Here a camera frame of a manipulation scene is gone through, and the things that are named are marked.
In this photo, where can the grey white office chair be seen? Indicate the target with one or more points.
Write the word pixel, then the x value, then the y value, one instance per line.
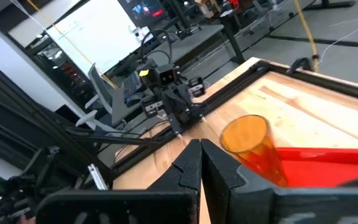
pixel 99 99

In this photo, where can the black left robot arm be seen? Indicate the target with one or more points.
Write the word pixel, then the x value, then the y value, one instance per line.
pixel 146 82

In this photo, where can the red plastic tray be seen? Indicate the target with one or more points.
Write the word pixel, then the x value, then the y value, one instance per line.
pixel 328 166

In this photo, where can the black frame posts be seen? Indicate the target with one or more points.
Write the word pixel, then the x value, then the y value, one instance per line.
pixel 33 118

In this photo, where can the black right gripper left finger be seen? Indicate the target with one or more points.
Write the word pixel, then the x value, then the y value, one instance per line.
pixel 172 199

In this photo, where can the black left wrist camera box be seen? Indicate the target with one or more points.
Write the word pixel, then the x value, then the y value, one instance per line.
pixel 166 76

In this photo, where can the dark laptop keyboard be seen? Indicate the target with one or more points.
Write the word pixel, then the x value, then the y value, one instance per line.
pixel 131 85

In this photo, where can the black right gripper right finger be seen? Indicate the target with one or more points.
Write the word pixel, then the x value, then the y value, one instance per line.
pixel 228 193

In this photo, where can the lit computer monitor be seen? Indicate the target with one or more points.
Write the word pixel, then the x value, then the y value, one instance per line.
pixel 143 11

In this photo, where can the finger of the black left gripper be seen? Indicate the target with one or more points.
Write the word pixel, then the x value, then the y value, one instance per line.
pixel 174 124
pixel 199 114

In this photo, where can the silver metal bracket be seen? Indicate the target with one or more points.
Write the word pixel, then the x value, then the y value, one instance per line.
pixel 97 177

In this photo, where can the white board panel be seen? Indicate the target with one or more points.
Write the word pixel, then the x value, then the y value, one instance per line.
pixel 95 34

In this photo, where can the black table edge frame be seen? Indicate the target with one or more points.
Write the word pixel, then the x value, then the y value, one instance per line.
pixel 235 90

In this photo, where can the grey desk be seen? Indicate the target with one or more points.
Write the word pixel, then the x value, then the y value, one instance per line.
pixel 185 42

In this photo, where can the black camera with green light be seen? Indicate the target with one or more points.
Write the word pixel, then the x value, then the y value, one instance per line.
pixel 2 193

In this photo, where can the amber faceted plastic cup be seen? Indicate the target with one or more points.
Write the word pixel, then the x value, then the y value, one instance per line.
pixel 250 146

